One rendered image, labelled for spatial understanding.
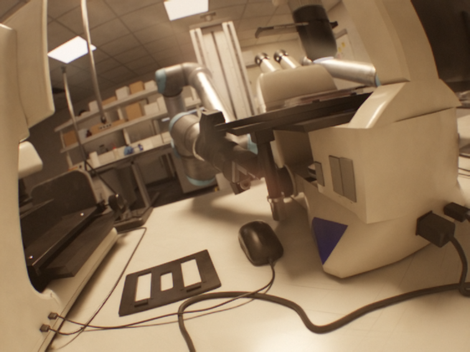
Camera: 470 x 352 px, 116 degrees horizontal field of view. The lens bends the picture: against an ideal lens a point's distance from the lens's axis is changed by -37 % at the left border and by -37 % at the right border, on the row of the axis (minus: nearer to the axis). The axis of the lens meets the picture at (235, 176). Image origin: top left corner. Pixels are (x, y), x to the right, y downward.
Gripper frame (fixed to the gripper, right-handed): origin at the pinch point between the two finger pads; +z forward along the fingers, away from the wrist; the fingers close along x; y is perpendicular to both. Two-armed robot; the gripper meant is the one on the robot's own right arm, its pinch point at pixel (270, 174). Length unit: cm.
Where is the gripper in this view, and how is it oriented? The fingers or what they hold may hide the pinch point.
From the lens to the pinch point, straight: 41.1
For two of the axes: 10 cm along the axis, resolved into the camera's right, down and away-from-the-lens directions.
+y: 0.0, 8.2, 5.7
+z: 6.0, 4.5, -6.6
